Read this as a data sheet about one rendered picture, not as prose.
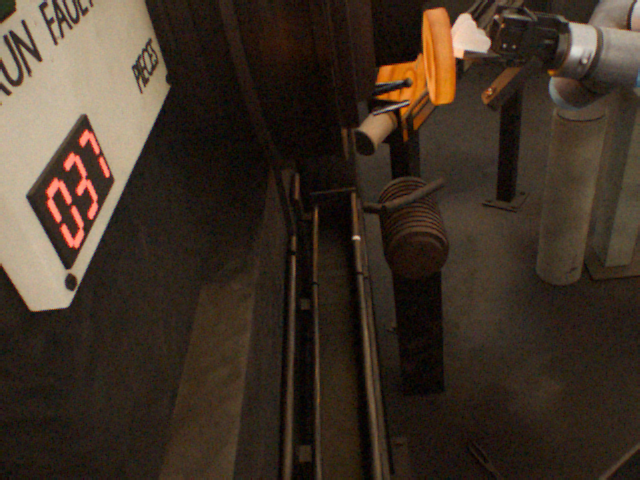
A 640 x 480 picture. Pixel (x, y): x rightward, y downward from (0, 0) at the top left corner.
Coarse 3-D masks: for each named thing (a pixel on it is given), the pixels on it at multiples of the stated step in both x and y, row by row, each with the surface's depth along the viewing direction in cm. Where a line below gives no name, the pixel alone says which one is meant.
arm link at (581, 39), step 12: (576, 24) 100; (576, 36) 99; (588, 36) 99; (576, 48) 99; (588, 48) 99; (564, 60) 100; (576, 60) 100; (588, 60) 100; (552, 72) 104; (564, 72) 102; (576, 72) 101
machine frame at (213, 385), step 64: (128, 192) 43; (192, 192) 58; (256, 192) 70; (128, 256) 41; (192, 256) 56; (256, 256) 60; (0, 320) 28; (64, 320) 32; (128, 320) 40; (192, 320) 54; (256, 320) 55; (0, 384) 31; (64, 384) 32; (128, 384) 39; (192, 384) 48; (256, 384) 52; (0, 448) 34; (64, 448) 34; (128, 448) 38; (192, 448) 44; (256, 448) 49
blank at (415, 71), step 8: (400, 64) 118; (408, 64) 121; (416, 64) 123; (424, 64) 126; (384, 72) 118; (392, 72) 117; (400, 72) 119; (408, 72) 124; (416, 72) 124; (424, 72) 127; (384, 80) 118; (392, 80) 117; (400, 80) 120; (416, 80) 125; (424, 80) 128; (416, 88) 126; (424, 88) 129; (384, 96) 118; (392, 96) 119; (400, 96) 127; (408, 96) 127; (416, 96) 127
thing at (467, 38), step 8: (464, 24) 98; (472, 24) 98; (464, 32) 99; (472, 32) 99; (456, 40) 100; (464, 40) 100; (472, 40) 100; (480, 40) 100; (488, 40) 100; (456, 48) 100; (464, 48) 100; (472, 48) 101; (480, 48) 101; (488, 48) 101; (456, 56) 101
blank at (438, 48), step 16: (432, 16) 98; (432, 32) 96; (448, 32) 96; (432, 48) 97; (448, 48) 96; (432, 64) 99; (448, 64) 97; (432, 80) 102; (448, 80) 98; (432, 96) 105; (448, 96) 101
